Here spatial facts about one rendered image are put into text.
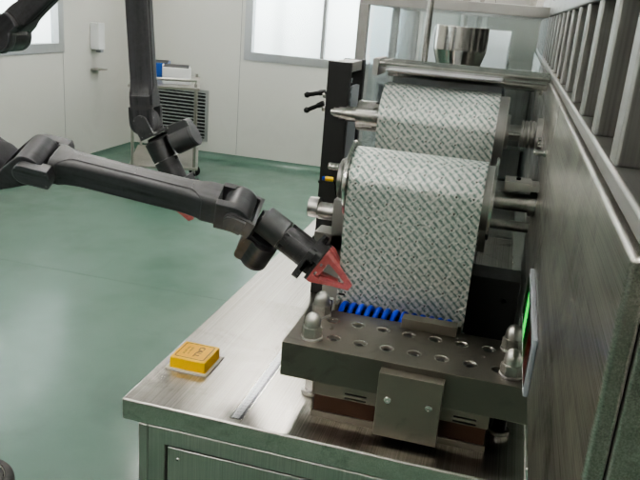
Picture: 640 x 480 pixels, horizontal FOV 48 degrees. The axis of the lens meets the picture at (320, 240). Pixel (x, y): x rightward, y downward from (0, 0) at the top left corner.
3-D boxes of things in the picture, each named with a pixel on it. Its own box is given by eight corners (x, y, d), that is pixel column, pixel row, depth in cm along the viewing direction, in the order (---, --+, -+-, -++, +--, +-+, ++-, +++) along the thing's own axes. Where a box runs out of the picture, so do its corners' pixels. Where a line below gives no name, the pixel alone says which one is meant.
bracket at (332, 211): (310, 332, 150) (321, 190, 140) (339, 338, 148) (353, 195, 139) (303, 342, 145) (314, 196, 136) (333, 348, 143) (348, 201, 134)
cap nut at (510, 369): (498, 368, 112) (503, 341, 111) (522, 371, 112) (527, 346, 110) (497, 378, 109) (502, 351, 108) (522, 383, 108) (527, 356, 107)
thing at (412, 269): (335, 309, 133) (345, 214, 128) (462, 331, 128) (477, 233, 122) (335, 310, 133) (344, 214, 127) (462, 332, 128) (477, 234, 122)
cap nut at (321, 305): (313, 309, 129) (315, 286, 127) (333, 312, 128) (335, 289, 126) (308, 316, 125) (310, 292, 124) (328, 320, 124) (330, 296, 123)
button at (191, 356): (186, 351, 137) (186, 340, 136) (219, 358, 135) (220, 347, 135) (169, 368, 130) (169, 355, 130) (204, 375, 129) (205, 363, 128)
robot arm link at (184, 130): (144, 114, 173) (130, 119, 165) (184, 94, 170) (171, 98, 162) (167, 159, 176) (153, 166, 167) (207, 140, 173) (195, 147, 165)
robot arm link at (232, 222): (226, 213, 126) (238, 186, 132) (203, 254, 133) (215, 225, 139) (286, 244, 128) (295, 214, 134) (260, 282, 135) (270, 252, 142)
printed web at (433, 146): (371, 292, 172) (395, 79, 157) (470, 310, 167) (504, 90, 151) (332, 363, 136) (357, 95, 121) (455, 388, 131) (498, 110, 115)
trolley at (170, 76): (135, 172, 650) (135, 57, 619) (199, 175, 660) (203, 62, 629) (125, 198, 565) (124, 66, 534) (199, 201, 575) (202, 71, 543)
